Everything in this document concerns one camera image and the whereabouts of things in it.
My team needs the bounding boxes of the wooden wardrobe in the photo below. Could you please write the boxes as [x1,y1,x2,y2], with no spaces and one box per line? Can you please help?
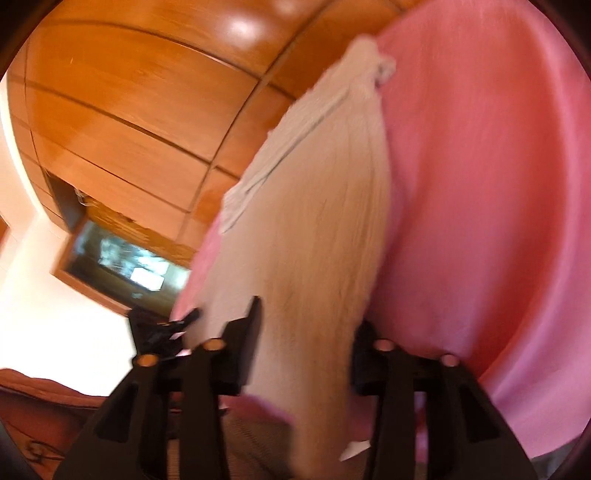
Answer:
[4,0,416,289]

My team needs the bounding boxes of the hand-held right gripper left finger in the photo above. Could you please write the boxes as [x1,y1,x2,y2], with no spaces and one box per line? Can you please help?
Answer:
[55,295,264,480]

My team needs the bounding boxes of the pink blanket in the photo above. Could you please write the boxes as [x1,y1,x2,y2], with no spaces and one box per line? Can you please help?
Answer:
[170,0,591,468]

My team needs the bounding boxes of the wooden framed window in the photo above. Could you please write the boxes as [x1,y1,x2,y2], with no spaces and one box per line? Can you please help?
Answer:
[52,216,193,320]

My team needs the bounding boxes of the reddish brown cloth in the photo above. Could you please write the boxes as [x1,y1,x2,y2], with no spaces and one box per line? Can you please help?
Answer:
[0,367,110,468]

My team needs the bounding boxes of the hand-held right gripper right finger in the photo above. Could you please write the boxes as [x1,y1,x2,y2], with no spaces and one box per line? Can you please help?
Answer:
[351,320,539,480]

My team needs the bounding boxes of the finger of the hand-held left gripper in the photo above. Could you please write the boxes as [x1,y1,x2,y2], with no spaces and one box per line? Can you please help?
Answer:
[168,307,202,335]

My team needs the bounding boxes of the cream knitted sweater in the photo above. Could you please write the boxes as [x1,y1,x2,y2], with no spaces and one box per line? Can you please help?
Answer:
[203,36,399,480]

